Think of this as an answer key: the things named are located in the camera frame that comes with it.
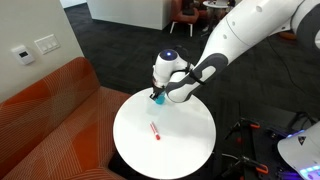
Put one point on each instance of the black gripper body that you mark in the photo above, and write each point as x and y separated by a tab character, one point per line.
158	89

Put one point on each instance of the light blue plastic cup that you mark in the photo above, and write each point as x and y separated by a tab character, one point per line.
161	100

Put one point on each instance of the red marker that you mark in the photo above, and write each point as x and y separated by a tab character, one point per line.
154	130

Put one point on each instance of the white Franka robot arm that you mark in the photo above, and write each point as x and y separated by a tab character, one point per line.
253	23

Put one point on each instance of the orange chair with white legs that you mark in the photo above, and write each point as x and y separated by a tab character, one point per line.
185	16

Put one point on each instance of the white counter block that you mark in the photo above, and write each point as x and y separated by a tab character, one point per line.
133	11

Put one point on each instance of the seated person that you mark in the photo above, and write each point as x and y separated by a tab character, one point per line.
208	15

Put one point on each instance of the small round white table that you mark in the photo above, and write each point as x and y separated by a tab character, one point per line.
215	4

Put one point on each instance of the orange patterned sofa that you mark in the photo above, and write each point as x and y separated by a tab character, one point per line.
50	126

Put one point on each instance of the white light switch plate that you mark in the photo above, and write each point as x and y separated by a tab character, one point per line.
47	44

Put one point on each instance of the white wall outlets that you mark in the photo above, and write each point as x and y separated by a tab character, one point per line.
23	55

